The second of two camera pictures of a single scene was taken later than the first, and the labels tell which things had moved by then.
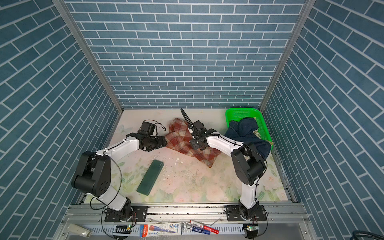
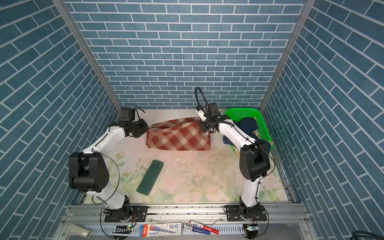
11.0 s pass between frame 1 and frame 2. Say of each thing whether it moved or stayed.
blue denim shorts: stayed
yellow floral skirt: stayed
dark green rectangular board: stayed
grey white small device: stayed
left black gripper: moved
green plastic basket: stayed
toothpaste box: stayed
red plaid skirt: moved
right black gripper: moved
